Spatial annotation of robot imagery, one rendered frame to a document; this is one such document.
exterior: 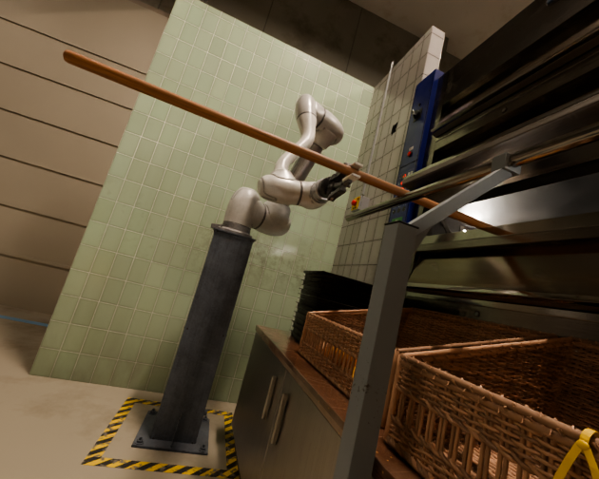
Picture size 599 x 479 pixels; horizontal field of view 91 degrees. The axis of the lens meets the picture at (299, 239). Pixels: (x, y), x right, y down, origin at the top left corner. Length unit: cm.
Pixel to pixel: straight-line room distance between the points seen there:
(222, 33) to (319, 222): 154
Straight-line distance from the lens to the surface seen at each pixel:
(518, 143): 114
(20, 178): 400
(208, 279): 152
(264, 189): 115
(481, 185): 68
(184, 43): 256
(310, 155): 91
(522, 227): 115
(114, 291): 210
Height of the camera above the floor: 79
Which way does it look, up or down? 10 degrees up
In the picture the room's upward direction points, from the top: 14 degrees clockwise
